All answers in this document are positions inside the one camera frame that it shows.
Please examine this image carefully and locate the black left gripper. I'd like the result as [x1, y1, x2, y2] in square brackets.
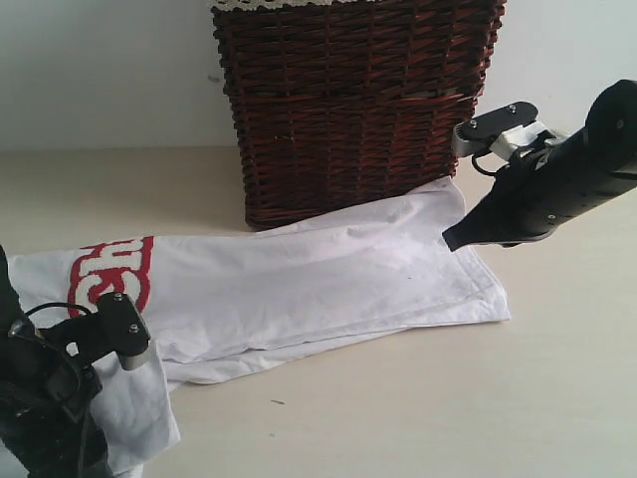
[1, 319, 113, 477]

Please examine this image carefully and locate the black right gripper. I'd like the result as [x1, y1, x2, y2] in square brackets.
[442, 126, 636, 251]

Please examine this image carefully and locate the white t-shirt red print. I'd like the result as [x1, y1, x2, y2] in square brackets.
[8, 178, 510, 477]

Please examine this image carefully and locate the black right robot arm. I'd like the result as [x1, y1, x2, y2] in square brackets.
[442, 80, 636, 251]

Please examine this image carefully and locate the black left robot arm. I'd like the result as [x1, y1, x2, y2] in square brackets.
[1, 254, 113, 477]

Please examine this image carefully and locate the dark red wicker basket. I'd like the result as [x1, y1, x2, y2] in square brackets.
[210, 0, 505, 229]

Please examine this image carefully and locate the white tape camera mount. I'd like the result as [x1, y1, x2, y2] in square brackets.
[489, 121, 555, 161]

